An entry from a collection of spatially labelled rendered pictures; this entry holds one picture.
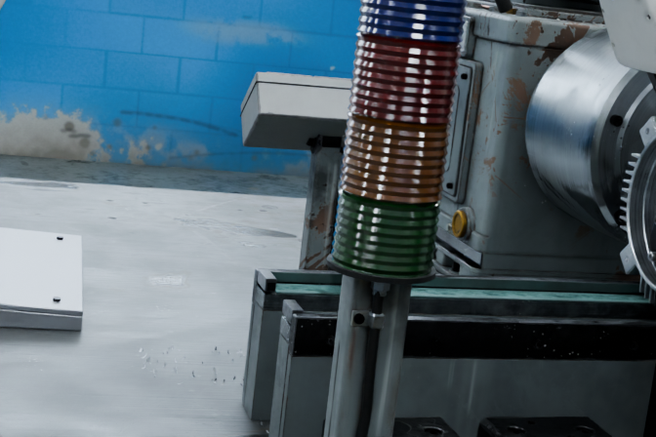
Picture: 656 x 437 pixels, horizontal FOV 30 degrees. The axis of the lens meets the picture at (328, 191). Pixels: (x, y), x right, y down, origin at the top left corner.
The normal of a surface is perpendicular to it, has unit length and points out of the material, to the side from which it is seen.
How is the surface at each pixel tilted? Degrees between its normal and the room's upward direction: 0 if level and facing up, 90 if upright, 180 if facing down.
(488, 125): 90
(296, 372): 90
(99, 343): 0
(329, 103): 53
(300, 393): 90
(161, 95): 90
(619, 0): 118
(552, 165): 111
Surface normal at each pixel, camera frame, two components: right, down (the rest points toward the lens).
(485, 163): -0.95, -0.06
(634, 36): -0.89, 0.42
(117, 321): 0.11, -0.98
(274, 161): 0.20, 0.21
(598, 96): -0.82, -0.45
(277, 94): 0.29, -0.43
